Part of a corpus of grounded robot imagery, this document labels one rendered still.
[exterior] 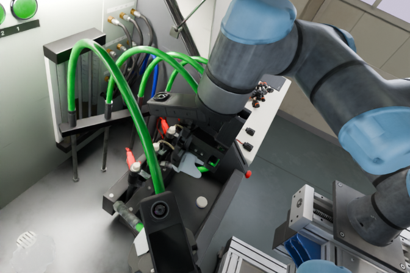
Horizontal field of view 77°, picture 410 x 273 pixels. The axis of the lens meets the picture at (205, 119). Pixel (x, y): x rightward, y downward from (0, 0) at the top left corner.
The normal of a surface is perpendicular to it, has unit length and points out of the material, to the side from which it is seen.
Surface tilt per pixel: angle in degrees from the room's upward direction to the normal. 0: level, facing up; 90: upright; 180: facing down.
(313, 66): 71
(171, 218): 18
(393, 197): 92
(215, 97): 90
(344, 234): 0
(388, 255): 0
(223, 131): 90
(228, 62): 90
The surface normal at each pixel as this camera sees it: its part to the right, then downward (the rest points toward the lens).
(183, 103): -0.13, -0.86
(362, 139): -0.91, 0.07
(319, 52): -0.50, -0.44
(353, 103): -0.74, -0.25
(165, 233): 0.17, -0.47
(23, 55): 0.84, 0.52
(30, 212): 0.30, -0.67
